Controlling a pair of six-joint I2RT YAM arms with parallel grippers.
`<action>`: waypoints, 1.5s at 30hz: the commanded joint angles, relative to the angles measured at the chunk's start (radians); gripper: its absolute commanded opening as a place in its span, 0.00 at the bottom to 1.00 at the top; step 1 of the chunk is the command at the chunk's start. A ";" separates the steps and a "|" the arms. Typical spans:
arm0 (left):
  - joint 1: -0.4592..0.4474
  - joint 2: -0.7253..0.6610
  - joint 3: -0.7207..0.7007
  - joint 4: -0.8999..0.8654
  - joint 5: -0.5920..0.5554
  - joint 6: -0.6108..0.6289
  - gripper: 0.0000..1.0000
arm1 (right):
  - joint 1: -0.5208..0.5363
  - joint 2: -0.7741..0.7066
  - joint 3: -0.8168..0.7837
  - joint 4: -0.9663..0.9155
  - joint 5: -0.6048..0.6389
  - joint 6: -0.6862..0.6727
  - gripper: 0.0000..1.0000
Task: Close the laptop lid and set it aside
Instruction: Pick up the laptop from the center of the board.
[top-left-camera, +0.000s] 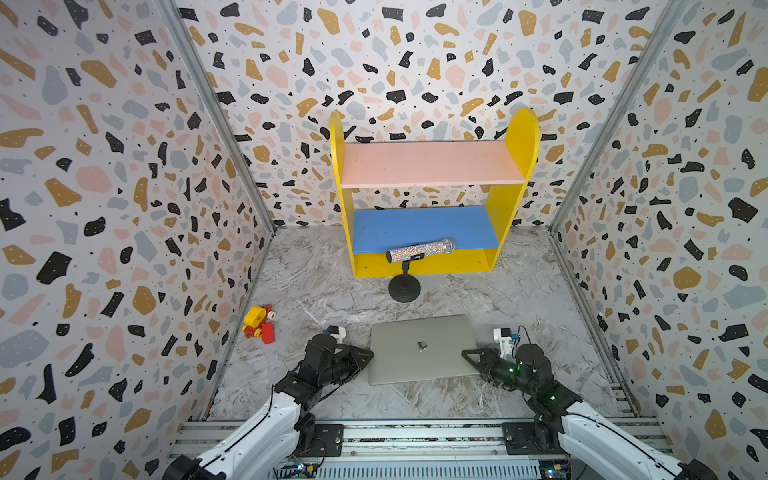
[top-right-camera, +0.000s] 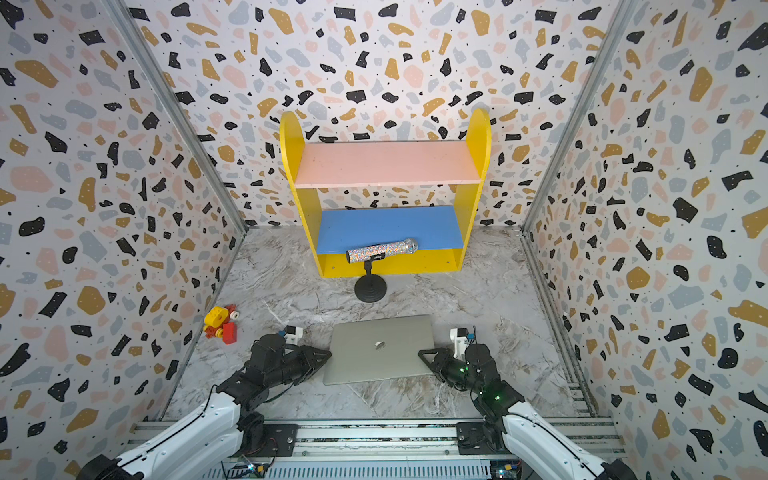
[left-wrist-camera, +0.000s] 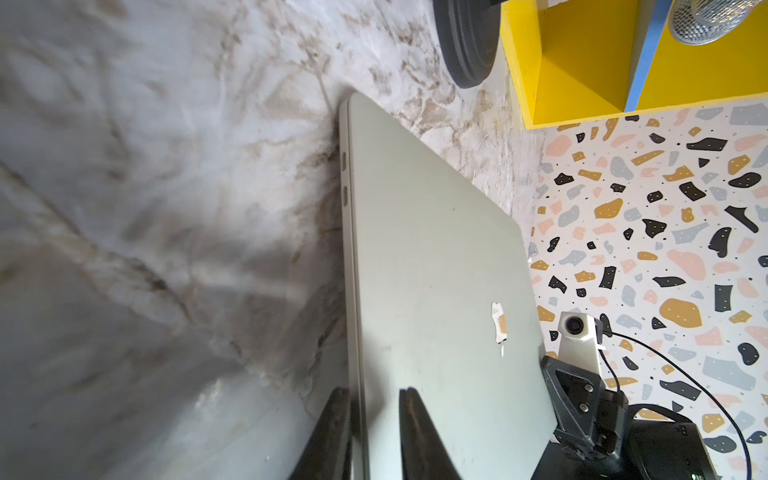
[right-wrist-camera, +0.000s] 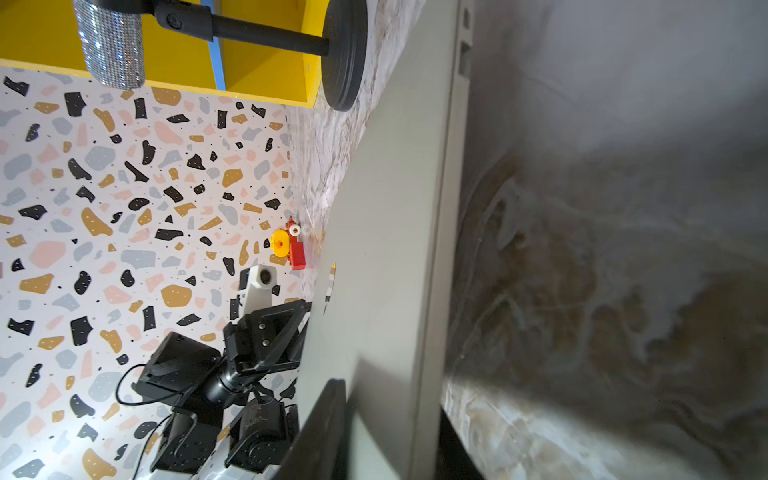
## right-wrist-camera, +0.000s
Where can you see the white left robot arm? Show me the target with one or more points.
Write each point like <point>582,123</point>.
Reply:
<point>223,423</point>

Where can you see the red yellow toy vehicle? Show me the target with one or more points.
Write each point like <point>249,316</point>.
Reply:
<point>286,245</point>

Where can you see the yellow pink blue shelf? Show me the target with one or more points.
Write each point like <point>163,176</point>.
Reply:
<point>43,35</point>

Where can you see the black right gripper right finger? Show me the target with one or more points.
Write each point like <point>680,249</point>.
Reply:
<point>452,460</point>

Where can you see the glitter microphone on black stand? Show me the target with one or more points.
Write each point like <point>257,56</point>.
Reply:
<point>112,40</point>

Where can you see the silver laptop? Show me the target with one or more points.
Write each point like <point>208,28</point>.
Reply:
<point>381,304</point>

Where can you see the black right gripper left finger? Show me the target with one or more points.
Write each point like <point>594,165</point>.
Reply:
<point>315,451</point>

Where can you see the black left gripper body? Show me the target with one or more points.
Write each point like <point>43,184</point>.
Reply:
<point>263,342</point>

